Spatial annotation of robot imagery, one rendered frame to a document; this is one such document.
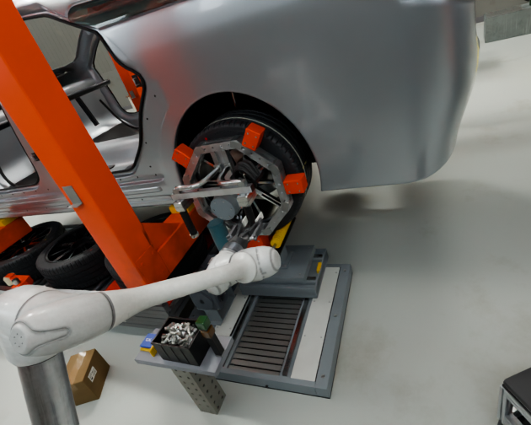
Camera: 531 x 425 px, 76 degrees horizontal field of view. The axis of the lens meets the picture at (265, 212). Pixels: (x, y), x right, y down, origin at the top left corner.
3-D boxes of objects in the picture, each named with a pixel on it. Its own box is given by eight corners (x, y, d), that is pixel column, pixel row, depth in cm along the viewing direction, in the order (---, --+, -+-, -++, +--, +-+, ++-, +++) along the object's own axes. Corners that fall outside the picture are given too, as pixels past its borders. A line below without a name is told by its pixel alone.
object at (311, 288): (329, 258, 227) (325, 246, 222) (318, 299, 199) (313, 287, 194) (260, 258, 248) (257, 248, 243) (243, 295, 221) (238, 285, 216)
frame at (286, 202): (301, 227, 178) (272, 128, 151) (298, 234, 173) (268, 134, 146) (213, 230, 201) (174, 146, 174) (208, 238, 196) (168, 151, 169)
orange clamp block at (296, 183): (290, 186, 167) (308, 185, 163) (286, 195, 161) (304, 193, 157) (286, 174, 163) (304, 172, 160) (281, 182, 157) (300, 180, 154)
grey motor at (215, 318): (254, 279, 231) (238, 239, 213) (230, 330, 199) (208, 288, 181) (232, 278, 238) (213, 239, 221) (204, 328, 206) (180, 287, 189)
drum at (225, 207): (255, 196, 176) (247, 173, 169) (239, 221, 160) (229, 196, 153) (232, 199, 182) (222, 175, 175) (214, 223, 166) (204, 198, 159)
